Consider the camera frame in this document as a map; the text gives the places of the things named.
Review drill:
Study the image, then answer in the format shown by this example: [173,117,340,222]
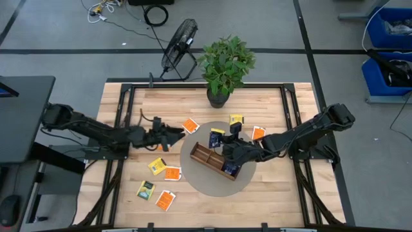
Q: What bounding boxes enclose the laptop screen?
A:
[0,82,20,99]

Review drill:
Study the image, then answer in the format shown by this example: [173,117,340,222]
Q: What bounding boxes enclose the black strap bag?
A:
[366,48,412,87]

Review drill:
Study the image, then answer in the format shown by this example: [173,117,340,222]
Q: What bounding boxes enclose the black computer mouse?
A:
[0,194,22,227]

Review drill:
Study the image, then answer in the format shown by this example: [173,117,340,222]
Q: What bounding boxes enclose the green and yellow tea packet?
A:
[136,180,156,201]

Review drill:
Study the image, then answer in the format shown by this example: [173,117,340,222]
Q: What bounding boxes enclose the coiled black cable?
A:
[143,4,169,27]

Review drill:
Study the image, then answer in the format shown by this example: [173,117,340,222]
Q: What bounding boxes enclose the black desk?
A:
[0,75,56,165]

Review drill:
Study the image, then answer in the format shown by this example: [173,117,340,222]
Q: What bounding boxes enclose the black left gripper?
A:
[141,116,187,153]

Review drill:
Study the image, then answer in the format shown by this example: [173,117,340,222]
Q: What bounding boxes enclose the clear plastic bag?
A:
[384,19,412,36]

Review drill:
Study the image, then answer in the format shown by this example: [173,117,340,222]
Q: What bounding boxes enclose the round grey mat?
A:
[179,121,258,198]

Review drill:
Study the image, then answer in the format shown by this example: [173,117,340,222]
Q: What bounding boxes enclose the black floor fan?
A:
[160,18,199,82]

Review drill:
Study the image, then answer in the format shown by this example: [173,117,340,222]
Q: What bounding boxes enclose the green potted plant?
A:
[196,34,258,109]

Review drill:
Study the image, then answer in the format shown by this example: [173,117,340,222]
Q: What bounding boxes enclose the white cable bundle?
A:
[86,0,124,24]

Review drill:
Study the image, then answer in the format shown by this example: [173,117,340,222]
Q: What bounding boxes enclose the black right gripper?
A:
[220,122,263,166]

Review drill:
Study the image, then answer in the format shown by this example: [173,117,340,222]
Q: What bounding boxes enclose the wooden tea organizer box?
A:
[189,141,241,182]

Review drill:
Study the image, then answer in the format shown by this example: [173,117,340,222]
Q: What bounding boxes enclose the black equipment case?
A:
[127,0,175,6]

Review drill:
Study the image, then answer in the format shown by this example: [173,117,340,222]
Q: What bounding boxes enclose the dark grey desk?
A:
[0,160,42,232]

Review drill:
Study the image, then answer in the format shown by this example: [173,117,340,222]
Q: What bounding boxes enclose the blue storage bin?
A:
[366,6,412,49]
[360,51,412,97]

